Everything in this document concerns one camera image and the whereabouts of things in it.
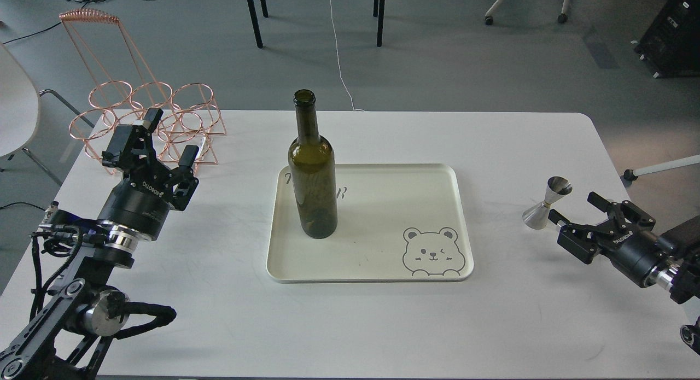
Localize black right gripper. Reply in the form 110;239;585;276
548;191;680;289

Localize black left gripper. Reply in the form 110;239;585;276
97;108;199;241

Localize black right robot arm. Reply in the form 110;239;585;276
548;191;699;305

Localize black equipment case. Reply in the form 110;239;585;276
633;0;699;78

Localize white floor cable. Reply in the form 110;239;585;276
320;0;365;112

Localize black table legs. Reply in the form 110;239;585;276
243;0;387;49

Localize copper wire bottle rack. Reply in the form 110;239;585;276
59;8;228;169

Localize white office chair base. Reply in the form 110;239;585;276
482;0;573;26

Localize white chair leg with caster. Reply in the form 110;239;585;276
621;154;699;182

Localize cream bear serving tray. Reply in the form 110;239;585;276
266;163;475;283

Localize steel double jigger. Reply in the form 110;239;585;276
522;176;573;230

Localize white chair at left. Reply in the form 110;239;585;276
1;45;81;186

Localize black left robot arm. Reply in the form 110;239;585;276
2;108;199;379

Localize dark green wine bottle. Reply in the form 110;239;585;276
288;89;338;239

